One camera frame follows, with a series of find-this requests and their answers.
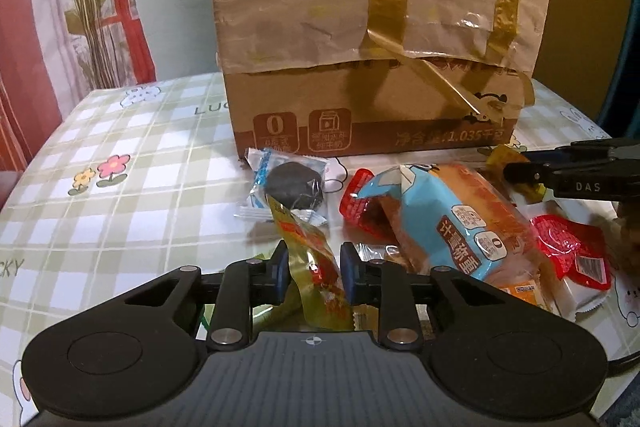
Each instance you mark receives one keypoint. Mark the blue bread packet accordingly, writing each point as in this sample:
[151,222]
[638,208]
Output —
[450,217]

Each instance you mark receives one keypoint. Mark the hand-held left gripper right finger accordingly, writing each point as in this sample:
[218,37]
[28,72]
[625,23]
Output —
[349,274]

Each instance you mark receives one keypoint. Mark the dark cookie clear packet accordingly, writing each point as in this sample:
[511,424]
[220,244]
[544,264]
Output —
[292,184]

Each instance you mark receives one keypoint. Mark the cardboard box with plastic liner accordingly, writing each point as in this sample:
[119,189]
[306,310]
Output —
[350,32]

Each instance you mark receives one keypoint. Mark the printed pink backdrop cloth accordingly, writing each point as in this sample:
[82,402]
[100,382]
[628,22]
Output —
[40,32]

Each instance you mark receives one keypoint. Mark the plain red snack packet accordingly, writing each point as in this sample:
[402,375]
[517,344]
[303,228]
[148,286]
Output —
[362,202]

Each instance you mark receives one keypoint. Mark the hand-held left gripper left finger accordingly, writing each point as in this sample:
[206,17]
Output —
[281,274]

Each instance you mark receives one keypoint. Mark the small clear snack packet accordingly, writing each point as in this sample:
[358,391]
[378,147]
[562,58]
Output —
[372,252]

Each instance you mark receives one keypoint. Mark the red snack packet white label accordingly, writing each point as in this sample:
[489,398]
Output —
[570,247]

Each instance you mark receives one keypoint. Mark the yellow red snack packet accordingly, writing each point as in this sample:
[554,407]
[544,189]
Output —
[315,267]

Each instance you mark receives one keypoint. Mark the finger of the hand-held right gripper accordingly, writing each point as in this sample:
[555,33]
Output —
[600,149]
[575,182]

